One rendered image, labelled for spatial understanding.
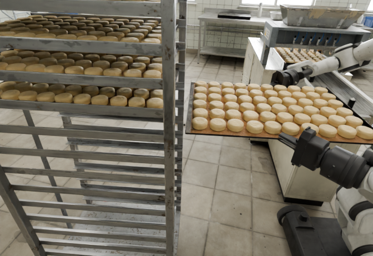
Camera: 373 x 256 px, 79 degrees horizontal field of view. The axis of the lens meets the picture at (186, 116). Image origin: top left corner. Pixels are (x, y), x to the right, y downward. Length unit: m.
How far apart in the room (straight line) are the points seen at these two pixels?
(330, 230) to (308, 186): 0.31
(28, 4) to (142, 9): 0.27
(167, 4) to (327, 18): 1.76
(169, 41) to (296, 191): 1.61
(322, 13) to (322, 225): 1.50
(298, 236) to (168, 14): 1.45
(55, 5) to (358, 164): 0.80
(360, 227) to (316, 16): 1.46
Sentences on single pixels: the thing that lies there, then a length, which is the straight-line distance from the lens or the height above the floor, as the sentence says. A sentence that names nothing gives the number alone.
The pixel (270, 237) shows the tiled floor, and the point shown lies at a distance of 1.83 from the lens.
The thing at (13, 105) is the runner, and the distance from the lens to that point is 0.84.
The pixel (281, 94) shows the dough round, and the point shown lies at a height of 1.09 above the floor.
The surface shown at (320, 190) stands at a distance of 1.98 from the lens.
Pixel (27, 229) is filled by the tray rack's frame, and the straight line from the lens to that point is 1.25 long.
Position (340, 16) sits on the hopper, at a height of 1.27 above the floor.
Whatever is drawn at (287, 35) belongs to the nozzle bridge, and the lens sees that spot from 2.14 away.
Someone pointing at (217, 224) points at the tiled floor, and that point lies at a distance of 1.79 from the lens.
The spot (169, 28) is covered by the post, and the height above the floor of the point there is 1.38.
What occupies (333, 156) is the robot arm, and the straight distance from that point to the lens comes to 0.68.
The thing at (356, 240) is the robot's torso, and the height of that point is 0.37.
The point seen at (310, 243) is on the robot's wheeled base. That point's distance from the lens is 1.67.
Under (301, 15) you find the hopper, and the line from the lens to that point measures 2.10.
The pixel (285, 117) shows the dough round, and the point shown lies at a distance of 0.82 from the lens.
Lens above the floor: 1.47
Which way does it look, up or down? 31 degrees down
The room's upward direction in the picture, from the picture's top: 2 degrees clockwise
